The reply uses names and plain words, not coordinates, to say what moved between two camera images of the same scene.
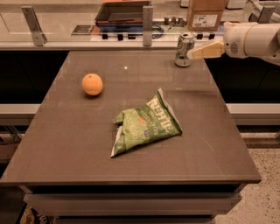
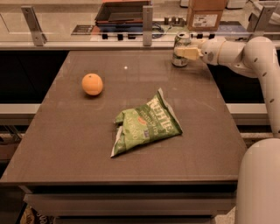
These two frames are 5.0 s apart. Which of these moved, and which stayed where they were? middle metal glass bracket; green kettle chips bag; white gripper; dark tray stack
Moved: white gripper
Stayed: dark tray stack; middle metal glass bracket; green kettle chips bag
